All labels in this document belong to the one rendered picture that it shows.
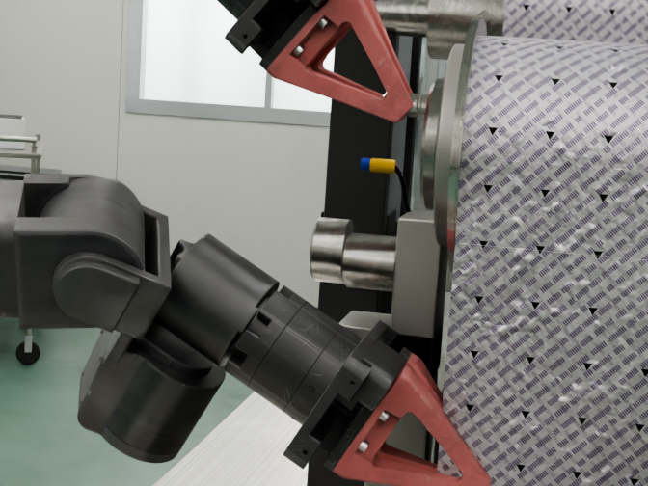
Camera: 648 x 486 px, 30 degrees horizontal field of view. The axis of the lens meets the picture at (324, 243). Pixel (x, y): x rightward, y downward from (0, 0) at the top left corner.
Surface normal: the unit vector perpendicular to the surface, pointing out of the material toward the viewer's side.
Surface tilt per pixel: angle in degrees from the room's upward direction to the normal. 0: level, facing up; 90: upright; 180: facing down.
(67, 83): 90
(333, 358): 58
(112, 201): 30
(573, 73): 46
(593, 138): 79
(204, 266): 53
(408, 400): 101
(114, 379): 111
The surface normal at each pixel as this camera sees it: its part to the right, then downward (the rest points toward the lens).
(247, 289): 0.28, -0.55
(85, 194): -0.04, -0.87
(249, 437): 0.07, -0.99
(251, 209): -0.21, 0.12
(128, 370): 0.13, 0.48
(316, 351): 0.15, -0.37
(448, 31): -0.22, 0.45
